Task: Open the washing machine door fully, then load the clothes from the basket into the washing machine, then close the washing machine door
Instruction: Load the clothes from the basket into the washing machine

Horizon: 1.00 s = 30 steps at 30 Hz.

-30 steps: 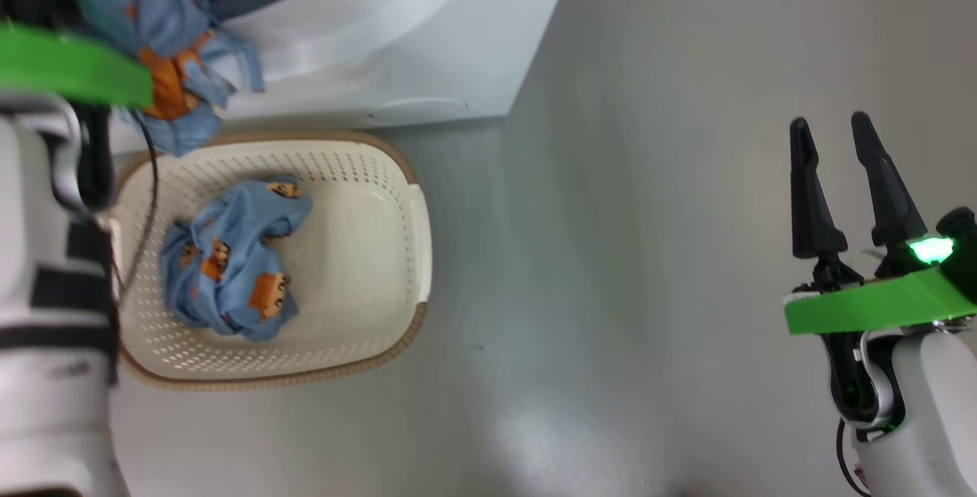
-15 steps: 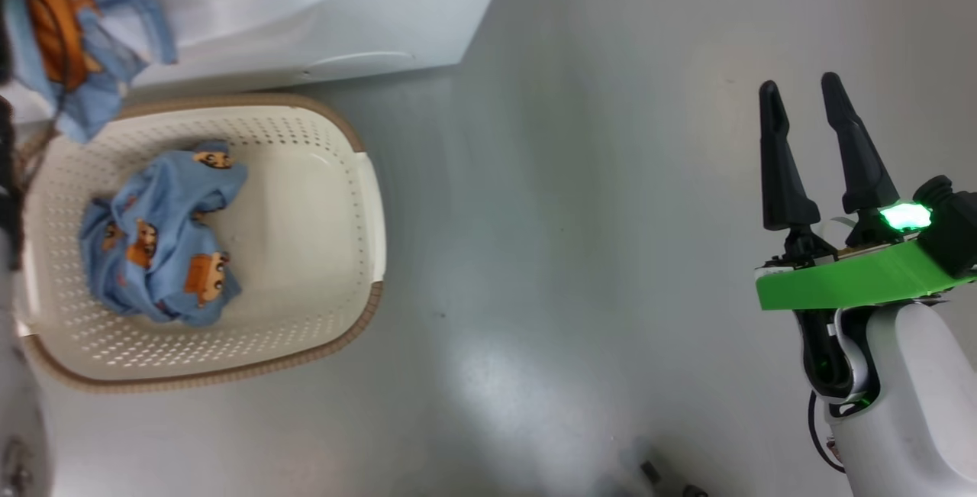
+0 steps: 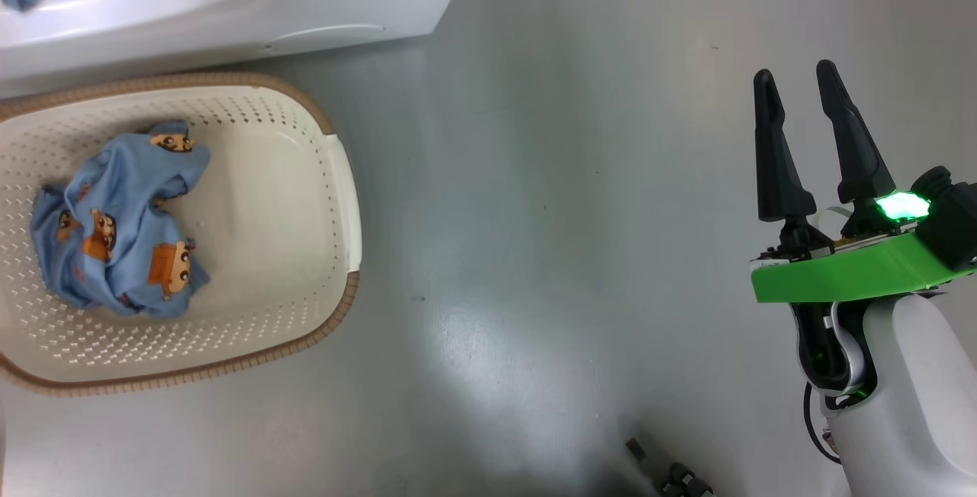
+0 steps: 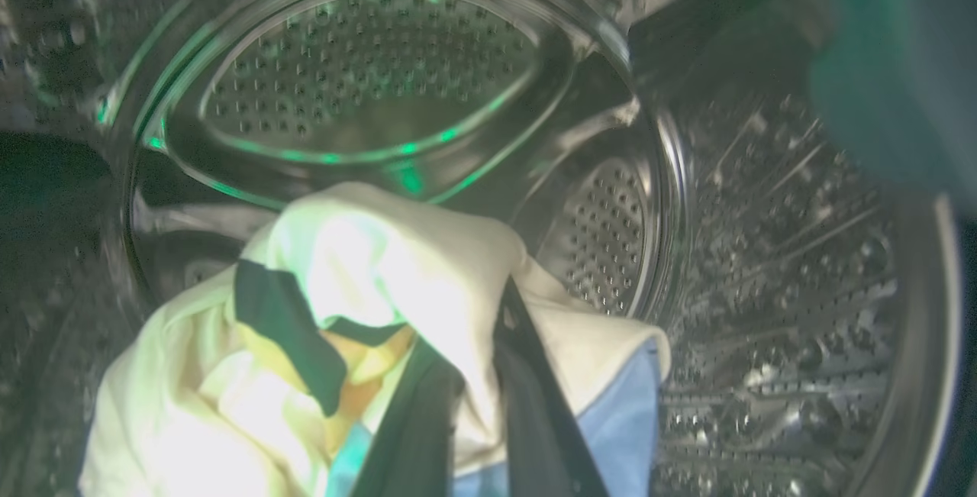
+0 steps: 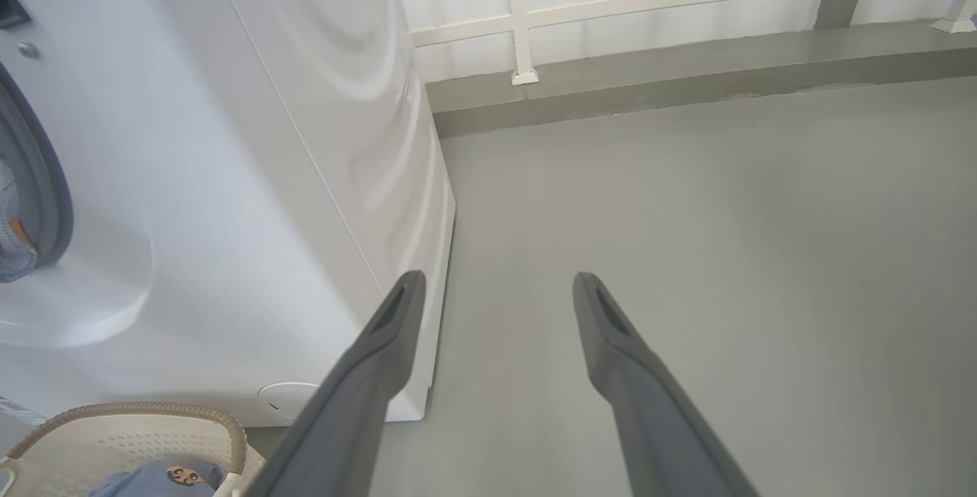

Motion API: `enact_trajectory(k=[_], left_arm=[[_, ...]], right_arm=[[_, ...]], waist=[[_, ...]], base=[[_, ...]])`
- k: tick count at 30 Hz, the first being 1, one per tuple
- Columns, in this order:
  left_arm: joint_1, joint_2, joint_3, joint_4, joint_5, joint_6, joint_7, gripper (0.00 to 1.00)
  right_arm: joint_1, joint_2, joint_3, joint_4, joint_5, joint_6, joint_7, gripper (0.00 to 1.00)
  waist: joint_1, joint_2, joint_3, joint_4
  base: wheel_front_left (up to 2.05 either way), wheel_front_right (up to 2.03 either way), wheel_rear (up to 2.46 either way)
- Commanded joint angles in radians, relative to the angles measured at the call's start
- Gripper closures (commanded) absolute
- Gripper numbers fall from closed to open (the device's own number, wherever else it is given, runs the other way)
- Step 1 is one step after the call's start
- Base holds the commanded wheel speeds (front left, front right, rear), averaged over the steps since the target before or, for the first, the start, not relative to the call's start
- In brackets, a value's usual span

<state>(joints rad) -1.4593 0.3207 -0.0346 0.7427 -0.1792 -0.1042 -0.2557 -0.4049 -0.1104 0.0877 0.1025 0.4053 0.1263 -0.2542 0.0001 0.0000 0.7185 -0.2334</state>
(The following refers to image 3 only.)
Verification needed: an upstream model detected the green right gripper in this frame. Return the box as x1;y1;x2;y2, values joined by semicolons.
750;60;977;305

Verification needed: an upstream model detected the blue cartoon print garment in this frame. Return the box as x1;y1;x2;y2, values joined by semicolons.
31;120;212;320

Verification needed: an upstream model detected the cream perforated laundry basket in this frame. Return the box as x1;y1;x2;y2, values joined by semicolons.
0;72;363;397

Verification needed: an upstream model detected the round white filter cover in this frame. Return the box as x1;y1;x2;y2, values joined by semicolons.
260;24;386;53

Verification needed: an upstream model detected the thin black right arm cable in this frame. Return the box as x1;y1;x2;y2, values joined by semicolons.
801;381;842;467

